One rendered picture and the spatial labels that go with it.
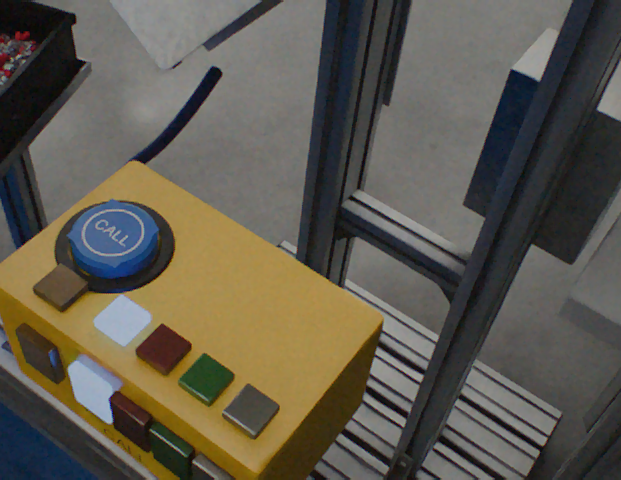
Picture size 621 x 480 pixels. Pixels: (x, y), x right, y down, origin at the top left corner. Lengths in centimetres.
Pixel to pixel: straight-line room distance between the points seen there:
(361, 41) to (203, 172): 106
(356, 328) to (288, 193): 148
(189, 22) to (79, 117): 134
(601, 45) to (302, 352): 45
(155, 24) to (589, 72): 37
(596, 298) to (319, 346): 37
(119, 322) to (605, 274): 46
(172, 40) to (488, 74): 161
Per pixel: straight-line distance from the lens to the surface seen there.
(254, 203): 184
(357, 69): 91
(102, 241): 40
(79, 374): 39
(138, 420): 38
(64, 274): 40
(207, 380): 36
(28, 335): 41
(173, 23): 72
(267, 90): 210
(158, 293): 39
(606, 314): 71
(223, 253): 41
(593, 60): 76
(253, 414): 35
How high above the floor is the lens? 139
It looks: 51 degrees down
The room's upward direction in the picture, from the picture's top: 8 degrees clockwise
